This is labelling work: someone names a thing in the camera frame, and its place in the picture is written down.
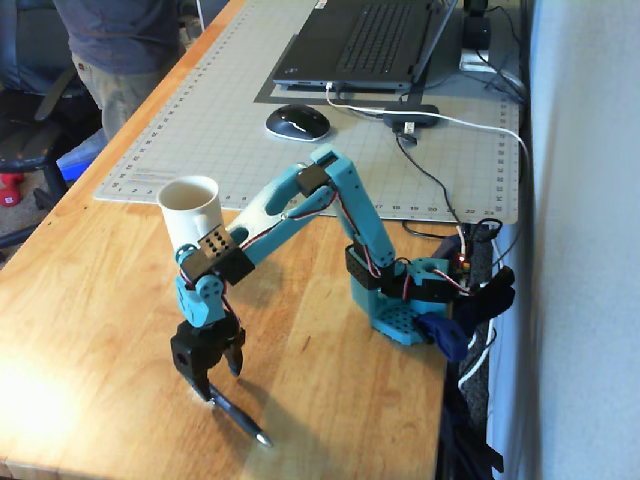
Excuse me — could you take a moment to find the black power cable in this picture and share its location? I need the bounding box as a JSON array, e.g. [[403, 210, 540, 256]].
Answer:
[[402, 217, 504, 252]]

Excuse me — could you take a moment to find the white ceramic mug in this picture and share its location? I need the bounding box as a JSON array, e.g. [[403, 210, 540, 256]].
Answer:
[[156, 174, 227, 253]]

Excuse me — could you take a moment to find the blue and black clamp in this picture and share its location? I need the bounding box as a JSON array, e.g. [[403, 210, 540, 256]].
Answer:
[[417, 264, 517, 365]]

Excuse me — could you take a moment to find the black usb hub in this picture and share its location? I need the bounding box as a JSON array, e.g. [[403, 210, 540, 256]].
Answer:
[[382, 103, 441, 130]]

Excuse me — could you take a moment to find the black and silver mouse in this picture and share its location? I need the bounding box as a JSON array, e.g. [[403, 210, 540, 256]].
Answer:
[[263, 103, 333, 143]]

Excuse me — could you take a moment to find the blue storage box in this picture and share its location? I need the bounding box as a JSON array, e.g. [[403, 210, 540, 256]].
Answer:
[[56, 133, 108, 188]]

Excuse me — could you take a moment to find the person in grey shirt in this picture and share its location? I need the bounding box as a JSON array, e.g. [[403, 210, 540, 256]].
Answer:
[[52, 0, 182, 144]]

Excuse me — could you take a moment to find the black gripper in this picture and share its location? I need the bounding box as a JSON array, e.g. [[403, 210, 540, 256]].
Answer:
[[169, 317, 247, 405]]

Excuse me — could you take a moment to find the black office chair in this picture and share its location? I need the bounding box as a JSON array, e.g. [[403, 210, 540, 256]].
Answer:
[[0, 0, 109, 251]]

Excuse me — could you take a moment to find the dark blue pen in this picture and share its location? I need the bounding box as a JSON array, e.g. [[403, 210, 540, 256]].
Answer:
[[206, 383, 274, 448]]

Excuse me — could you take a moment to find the red dumbbell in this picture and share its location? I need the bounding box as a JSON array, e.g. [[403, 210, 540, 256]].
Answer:
[[0, 172, 26, 209]]

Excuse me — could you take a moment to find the dark grey laptop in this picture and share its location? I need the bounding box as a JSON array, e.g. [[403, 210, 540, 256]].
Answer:
[[271, 0, 459, 94]]

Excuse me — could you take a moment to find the black cable bundle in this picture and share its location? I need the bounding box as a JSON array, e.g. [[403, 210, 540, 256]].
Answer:
[[478, 3, 527, 107]]

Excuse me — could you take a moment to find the black hub cable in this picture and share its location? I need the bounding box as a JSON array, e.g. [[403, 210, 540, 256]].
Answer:
[[393, 127, 465, 225]]

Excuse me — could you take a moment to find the white usb cable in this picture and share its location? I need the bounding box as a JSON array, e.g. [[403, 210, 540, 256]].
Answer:
[[324, 81, 532, 392]]

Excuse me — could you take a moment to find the grey gridded cutting mat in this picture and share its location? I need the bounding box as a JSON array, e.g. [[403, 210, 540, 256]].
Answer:
[[93, 0, 521, 226]]

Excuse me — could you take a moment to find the black desk device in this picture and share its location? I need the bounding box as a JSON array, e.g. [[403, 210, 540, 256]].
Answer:
[[462, 0, 494, 51]]

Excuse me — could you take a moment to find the silver device base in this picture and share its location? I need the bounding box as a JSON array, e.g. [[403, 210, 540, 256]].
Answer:
[[458, 47, 501, 73]]

